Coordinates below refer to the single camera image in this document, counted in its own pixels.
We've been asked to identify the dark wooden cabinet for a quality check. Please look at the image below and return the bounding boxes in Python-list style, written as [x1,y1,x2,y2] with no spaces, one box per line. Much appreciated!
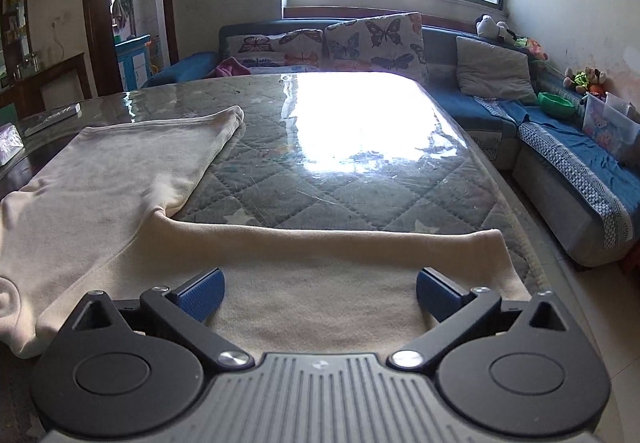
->
[0,0,93,124]

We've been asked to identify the patterned tissue box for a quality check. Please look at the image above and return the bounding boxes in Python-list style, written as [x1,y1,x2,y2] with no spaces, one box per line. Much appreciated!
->
[0,123,23,169]

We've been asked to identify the hanging clothes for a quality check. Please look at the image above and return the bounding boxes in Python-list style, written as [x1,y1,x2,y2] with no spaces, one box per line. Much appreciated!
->
[111,0,135,29]

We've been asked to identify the blue corner sofa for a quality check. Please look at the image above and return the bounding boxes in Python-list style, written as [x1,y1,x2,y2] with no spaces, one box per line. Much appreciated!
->
[142,16,640,269]

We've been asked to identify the orange green plush toy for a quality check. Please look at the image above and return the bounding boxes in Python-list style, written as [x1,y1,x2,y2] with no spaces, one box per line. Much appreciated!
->
[515,37,548,61]

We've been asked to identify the pink cloth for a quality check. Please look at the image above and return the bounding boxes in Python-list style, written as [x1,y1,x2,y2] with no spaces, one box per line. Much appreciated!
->
[214,57,252,79]

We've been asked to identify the blue patterned sofa cover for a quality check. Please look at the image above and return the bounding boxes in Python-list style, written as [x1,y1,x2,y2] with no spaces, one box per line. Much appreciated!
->
[475,93,640,249]

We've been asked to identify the grey pillow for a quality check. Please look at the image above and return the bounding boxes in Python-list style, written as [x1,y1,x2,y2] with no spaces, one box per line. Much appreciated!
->
[455,36,538,105]

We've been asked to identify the blue cabinet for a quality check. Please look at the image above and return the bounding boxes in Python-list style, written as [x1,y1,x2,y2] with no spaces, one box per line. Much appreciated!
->
[115,34,152,91]

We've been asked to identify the butterfly print pillow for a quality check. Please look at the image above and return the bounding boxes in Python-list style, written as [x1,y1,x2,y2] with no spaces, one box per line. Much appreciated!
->
[222,28,326,70]
[324,12,429,84]

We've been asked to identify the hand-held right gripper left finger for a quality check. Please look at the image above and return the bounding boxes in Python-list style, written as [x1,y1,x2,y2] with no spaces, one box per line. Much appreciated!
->
[75,267,254,371]

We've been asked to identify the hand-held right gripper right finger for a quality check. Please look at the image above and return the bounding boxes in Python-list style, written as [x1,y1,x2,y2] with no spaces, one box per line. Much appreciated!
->
[387,267,568,371]

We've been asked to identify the cream fleece garment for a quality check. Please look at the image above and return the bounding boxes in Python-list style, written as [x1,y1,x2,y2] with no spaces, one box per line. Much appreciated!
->
[0,106,532,359]

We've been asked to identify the small white plastic box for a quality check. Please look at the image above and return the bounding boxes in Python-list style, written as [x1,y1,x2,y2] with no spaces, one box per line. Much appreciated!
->
[605,92,632,116]

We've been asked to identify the clear plastic storage box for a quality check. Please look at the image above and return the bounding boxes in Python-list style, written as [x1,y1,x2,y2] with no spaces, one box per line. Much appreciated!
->
[582,93,640,165]

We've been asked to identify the black white plush toy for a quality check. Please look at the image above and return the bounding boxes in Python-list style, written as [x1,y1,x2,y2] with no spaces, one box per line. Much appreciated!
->
[475,14,517,45]

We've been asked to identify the grey remote control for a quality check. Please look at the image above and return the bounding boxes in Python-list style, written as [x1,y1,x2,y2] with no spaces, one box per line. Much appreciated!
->
[24,104,82,136]

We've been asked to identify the dark wooden door frame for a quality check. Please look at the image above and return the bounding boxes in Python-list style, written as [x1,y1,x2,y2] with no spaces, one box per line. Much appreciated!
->
[81,0,180,96]

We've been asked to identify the brown plush monkey toys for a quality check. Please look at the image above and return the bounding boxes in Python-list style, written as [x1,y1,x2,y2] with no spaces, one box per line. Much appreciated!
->
[564,67,608,96]

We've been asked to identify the green plastic bowl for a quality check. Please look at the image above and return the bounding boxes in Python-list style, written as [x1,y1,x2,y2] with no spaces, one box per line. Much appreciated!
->
[537,92,577,118]

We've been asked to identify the grey quilted table cover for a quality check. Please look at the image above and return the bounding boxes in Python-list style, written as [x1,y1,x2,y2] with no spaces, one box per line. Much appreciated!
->
[0,72,551,443]

